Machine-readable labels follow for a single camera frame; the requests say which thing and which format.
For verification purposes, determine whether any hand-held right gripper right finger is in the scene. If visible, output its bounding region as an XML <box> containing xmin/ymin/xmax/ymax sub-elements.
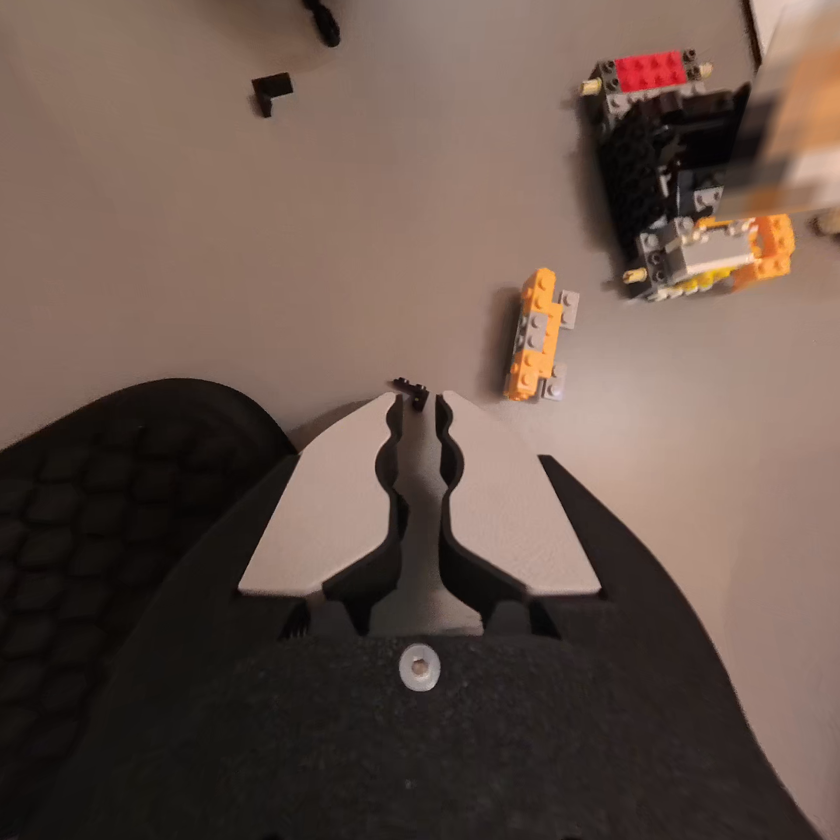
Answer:
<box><xmin>434</xmin><ymin>390</ymin><xmax>603</xmax><ymax>598</ymax></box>

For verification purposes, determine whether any black angled brick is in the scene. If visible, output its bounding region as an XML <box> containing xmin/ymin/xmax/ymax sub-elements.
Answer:
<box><xmin>251</xmin><ymin>73</ymin><xmax>295</xmax><ymax>119</ymax></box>

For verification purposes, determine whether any black brick car chassis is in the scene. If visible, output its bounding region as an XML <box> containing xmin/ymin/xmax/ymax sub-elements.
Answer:
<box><xmin>577</xmin><ymin>49</ymin><xmax>797</xmax><ymax>304</ymax></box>

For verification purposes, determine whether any grey desk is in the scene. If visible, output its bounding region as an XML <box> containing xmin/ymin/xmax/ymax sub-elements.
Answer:
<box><xmin>0</xmin><ymin>0</ymin><xmax>840</xmax><ymax>840</ymax></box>

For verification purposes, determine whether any black knobbly brick piece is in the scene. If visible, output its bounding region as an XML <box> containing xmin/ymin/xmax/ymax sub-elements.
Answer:
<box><xmin>301</xmin><ymin>0</ymin><xmax>343</xmax><ymax>49</ymax></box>

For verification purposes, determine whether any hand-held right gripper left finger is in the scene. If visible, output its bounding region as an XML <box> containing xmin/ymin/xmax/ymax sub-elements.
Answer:
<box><xmin>236</xmin><ymin>392</ymin><xmax>409</xmax><ymax>599</ymax></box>

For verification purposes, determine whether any orange grey brick assembly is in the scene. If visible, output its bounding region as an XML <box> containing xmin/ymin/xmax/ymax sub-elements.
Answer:
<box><xmin>503</xmin><ymin>267</ymin><xmax>580</xmax><ymax>403</ymax></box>

